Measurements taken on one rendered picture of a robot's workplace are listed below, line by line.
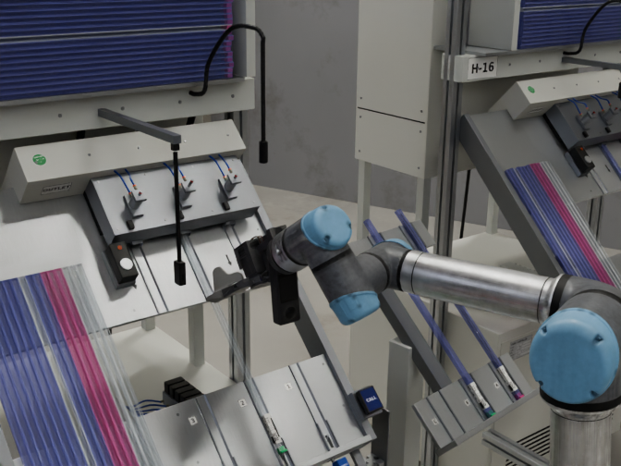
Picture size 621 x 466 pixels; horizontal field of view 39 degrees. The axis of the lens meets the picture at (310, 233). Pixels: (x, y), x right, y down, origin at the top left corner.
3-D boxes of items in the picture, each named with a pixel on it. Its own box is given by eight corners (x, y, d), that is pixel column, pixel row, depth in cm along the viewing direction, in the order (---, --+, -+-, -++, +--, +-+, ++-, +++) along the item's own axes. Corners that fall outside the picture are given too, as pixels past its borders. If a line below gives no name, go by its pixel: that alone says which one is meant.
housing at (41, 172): (224, 182, 203) (247, 148, 192) (14, 220, 174) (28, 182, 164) (210, 154, 205) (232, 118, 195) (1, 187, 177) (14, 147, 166)
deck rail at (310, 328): (362, 447, 182) (377, 437, 178) (355, 450, 181) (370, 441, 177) (225, 165, 205) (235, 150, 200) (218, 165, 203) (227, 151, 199)
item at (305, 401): (359, 441, 180) (366, 435, 177) (46, 574, 141) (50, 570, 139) (318, 358, 186) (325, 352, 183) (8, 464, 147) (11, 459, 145)
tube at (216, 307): (284, 452, 168) (286, 450, 167) (278, 455, 167) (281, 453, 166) (182, 228, 184) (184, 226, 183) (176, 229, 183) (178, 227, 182)
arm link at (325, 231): (332, 257, 138) (305, 210, 139) (297, 277, 147) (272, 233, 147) (365, 239, 143) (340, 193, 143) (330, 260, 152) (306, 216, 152)
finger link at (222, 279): (199, 275, 165) (240, 258, 162) (209, 306, 164) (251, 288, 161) (190, 276, 162) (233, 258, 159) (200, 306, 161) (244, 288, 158)
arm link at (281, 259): (325, 261, 151) (286, 271, 147) (311, 268, 155) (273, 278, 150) (310, 220, 152) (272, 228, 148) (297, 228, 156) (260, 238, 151)
